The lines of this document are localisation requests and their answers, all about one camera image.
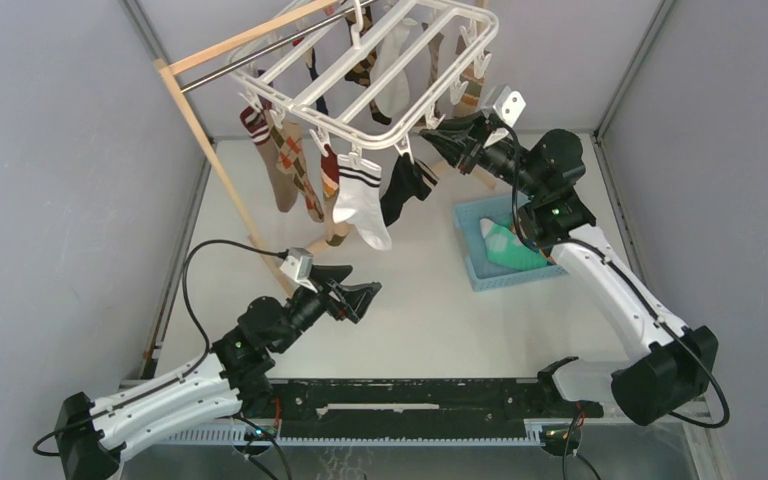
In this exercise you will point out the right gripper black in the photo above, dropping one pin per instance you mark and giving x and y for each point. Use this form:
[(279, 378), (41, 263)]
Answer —
[(450, 139)]

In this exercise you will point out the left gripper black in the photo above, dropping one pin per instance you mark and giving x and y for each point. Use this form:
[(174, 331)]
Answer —
[(356, 296)]

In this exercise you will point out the white plastic sock hanger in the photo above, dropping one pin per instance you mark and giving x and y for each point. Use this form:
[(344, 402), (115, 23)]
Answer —
[(371, 79)]

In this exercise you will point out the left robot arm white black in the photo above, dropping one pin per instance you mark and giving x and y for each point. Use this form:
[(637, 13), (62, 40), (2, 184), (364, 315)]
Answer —
[(95, 436)]

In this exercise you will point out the red cuff tan sock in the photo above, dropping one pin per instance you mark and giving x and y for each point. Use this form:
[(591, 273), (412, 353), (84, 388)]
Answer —
[(335, 232)]

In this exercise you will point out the white sock black stripes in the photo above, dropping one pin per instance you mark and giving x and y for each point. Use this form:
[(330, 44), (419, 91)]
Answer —
[(358, 201)]

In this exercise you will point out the green white sock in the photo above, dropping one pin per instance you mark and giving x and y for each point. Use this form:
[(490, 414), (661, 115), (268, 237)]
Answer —
[(504, 248)]

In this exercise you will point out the argyle brown sock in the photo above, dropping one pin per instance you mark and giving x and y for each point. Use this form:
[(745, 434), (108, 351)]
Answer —
[(292, 162)]

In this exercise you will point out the navy sock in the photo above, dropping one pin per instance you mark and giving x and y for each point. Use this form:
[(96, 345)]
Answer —
[(311, 66)]

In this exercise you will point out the blue plastic basket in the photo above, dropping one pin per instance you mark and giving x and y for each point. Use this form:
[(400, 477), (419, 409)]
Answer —
[(481, 272)]

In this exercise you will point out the dark argyle sock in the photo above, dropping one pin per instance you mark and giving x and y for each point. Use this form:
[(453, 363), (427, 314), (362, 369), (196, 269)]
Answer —
[(360, 74)]

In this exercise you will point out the maroon striped tan sock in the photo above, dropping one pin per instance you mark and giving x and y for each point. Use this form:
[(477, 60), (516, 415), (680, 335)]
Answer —
[(284, 191)]

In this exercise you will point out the metal rack rod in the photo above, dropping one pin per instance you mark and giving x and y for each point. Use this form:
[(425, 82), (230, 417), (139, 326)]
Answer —
[(253, 35)]

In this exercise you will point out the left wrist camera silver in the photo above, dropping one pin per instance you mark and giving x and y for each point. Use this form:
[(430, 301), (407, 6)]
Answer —
[(297, 266)]

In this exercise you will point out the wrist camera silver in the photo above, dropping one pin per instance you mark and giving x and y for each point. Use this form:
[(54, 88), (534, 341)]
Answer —
[(507, 104), (297, 266)]

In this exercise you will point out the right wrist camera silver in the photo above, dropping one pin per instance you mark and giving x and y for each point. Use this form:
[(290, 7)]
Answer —
[(507, 104)]

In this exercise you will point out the left camera cable black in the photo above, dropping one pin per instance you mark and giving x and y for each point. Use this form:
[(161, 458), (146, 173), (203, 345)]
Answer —
[(221, 277)]

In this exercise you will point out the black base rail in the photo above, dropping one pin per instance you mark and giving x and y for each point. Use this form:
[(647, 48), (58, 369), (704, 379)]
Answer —
[(413, 409)]

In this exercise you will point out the wooden drying rack frame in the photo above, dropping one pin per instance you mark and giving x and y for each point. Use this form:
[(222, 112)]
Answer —
[(239, 198)]

